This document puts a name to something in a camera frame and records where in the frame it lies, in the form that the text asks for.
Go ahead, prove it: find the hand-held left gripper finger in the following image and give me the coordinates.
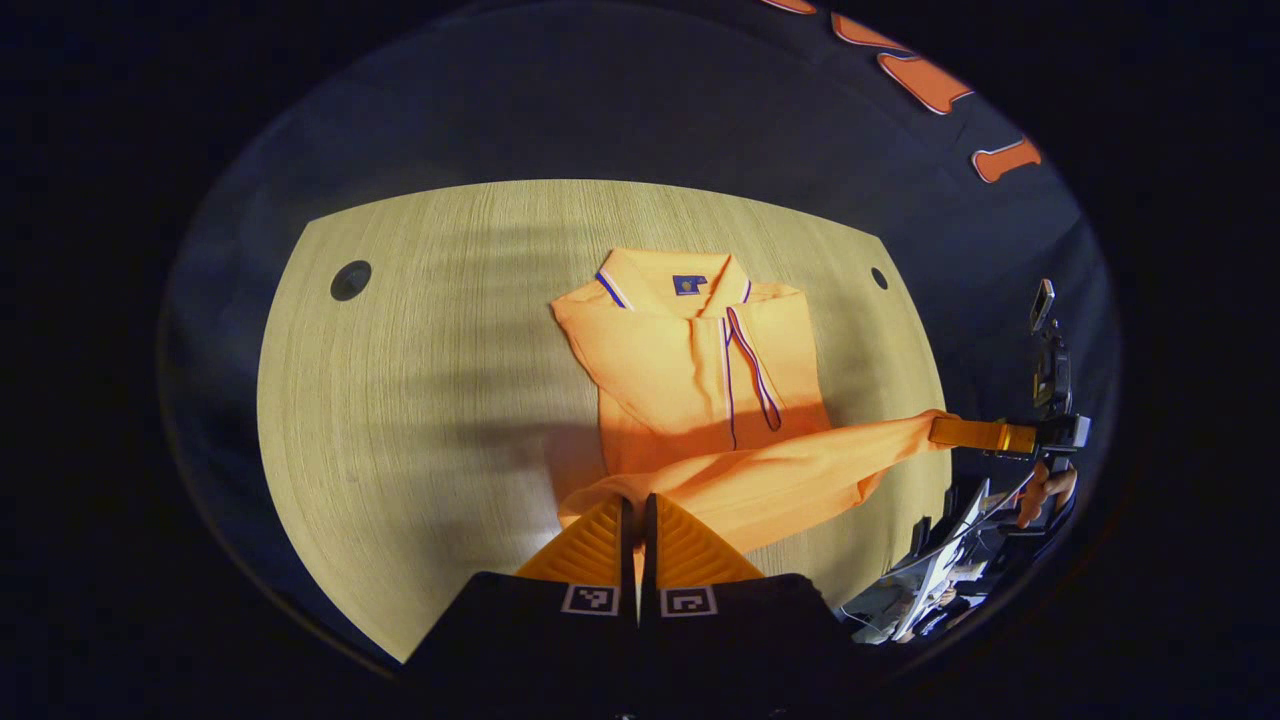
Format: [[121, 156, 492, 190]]
[[640, 493, 861, 691], [405, 493, 639, 691]]

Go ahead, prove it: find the orange T-shirt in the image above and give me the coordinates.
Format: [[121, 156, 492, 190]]
[[550, 248, 951, 561]]

